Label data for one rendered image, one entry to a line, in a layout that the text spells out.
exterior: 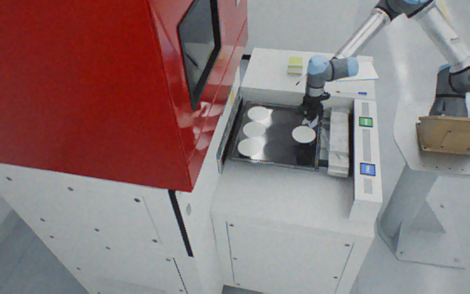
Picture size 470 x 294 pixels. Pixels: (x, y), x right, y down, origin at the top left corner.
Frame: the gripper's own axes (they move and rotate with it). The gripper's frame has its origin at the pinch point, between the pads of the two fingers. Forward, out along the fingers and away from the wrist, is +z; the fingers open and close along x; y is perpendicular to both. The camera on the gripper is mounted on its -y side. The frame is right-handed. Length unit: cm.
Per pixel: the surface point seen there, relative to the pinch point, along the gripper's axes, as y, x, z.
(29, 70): 89, -21, -70
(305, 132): 4.7, 0.1, 1.2
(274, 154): 23.8, -2.1, 1.4
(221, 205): 53, -5, 9
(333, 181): 13.6, 21.2, 9.3
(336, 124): -10.1, 6.8, 3.3
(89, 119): 84, -12, -56
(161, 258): 82, -9, 15
